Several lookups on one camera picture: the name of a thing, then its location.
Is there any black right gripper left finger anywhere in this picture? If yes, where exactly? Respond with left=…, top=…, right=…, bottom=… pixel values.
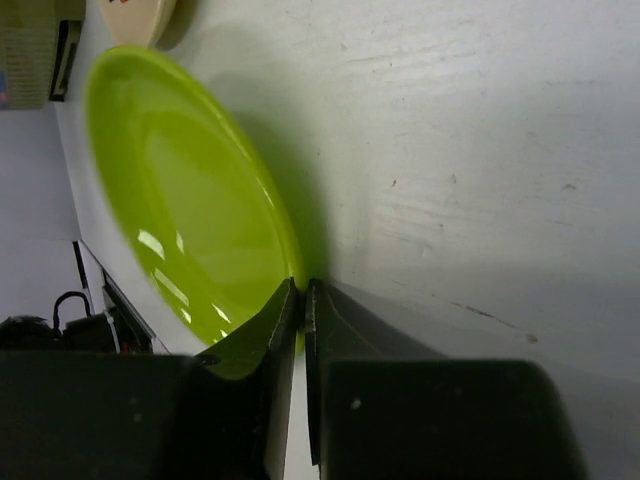
left=1, top=279, right=298, bottom=479

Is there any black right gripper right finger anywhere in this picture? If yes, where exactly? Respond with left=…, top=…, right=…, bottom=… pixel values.
left=305, top=279, right=588, bottom=479

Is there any lime green round plate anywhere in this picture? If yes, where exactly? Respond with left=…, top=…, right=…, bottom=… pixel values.
left=85, top=46, right=306, bottom=346

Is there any beige plate with characters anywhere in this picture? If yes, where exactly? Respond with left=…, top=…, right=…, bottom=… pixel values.
left=97, top=0, right=177, bottom=47

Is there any olive green plastic bin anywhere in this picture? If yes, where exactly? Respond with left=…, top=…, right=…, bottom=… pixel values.
left=1, top=0, right=86, bottom=110

